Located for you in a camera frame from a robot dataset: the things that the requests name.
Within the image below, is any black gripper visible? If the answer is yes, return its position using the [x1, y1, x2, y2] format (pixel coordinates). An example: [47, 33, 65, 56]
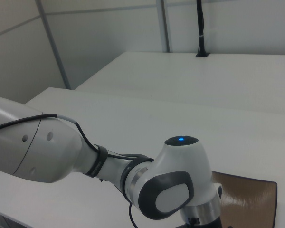
[185, 213, 223, 228]

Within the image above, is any brown square ceramic plate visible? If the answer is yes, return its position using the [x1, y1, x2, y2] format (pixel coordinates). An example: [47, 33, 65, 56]
[210, 171, 278, 228]

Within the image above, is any black velcro cable strap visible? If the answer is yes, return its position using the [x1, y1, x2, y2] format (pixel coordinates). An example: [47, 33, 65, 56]
[85, 144, 108, 177]

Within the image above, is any black camera pole with base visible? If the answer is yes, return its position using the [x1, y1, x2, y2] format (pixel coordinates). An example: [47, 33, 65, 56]
[195, 0, 211, 58]

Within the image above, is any grey metal partition post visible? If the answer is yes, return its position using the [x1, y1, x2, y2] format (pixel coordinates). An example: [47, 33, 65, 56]
[160, 0, 171, 53]
[35, 0, 71, 90]

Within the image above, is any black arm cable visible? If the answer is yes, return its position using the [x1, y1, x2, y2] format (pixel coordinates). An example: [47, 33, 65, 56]
[0, 114, 155, 228]

